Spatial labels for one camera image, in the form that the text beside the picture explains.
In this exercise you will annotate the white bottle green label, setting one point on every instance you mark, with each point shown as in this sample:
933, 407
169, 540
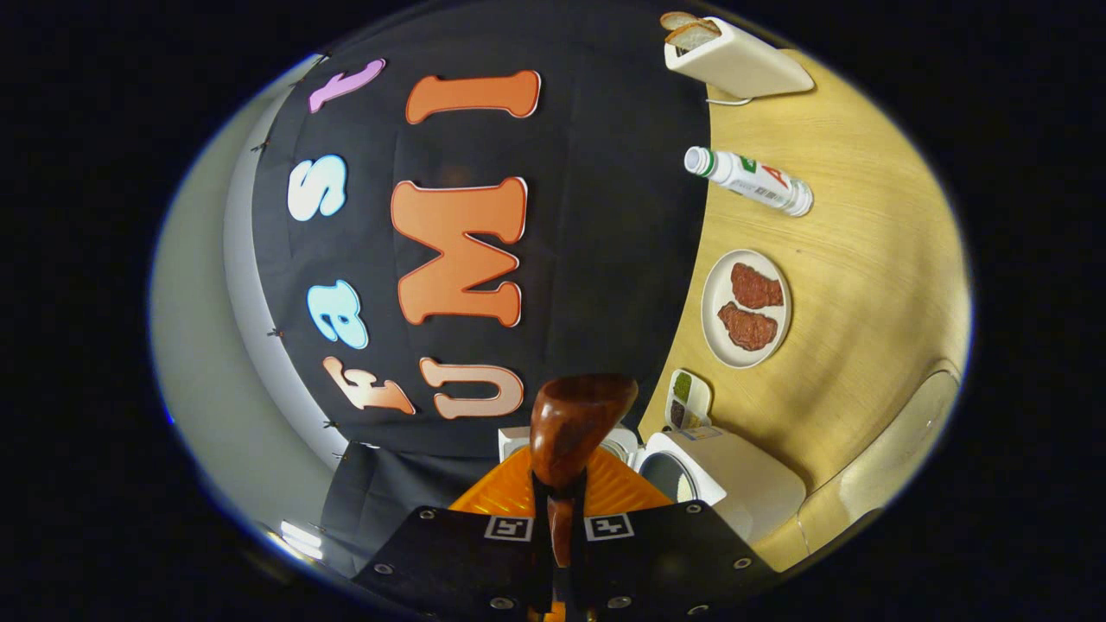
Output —
760, 183

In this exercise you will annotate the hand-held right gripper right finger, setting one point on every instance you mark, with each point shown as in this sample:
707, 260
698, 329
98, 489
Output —
657, 561

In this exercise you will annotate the red meat piece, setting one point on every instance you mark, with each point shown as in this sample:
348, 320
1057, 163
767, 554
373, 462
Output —
747, 328
756, 287

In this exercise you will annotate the brown wooden spoon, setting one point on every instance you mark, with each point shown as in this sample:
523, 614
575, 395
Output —
570, 423

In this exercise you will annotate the black backdrop cloth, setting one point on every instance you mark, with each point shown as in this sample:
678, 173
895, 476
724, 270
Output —
605, 259

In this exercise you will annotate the cream toaster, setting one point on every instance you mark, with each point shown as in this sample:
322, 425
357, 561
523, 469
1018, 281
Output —
743, 65

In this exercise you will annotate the white round plate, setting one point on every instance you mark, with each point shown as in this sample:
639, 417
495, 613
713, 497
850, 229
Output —
713, 302

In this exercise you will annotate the white rice cooker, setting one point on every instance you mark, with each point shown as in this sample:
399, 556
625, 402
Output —
743, 484

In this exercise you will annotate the white divided condiment dish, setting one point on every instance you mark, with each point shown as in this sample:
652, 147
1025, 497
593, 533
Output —
700, 393

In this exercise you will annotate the clear plastic container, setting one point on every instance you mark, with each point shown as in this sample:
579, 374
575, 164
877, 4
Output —
899, 432

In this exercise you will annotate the ceiling light panel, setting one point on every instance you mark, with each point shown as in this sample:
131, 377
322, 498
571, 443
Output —
302, 537

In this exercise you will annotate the row of cloth clips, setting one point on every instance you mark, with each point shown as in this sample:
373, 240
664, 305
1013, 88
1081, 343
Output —
275, 332

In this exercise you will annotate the toast bread slice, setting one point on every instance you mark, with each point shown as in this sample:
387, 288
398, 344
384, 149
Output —
696, 36
678, 19

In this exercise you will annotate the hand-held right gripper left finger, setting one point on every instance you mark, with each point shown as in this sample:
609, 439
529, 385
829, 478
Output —
449, 561

